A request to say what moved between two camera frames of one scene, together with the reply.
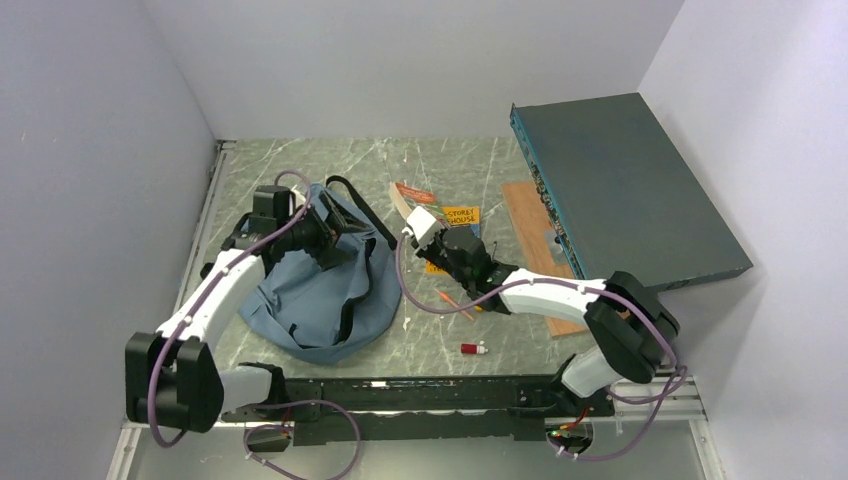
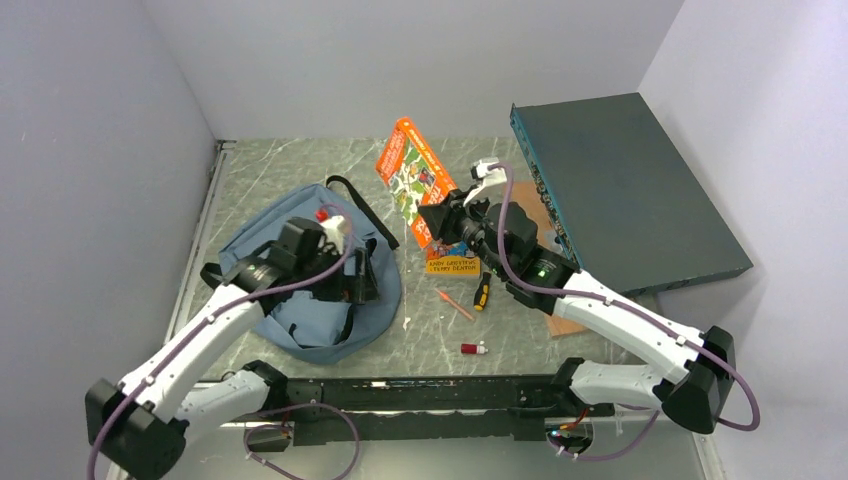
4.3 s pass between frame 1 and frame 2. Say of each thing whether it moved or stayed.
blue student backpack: moved
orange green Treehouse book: moved
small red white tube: stayed
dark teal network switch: stayed
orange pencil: stayed
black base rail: stayed
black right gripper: moved
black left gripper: moved
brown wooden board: stayed
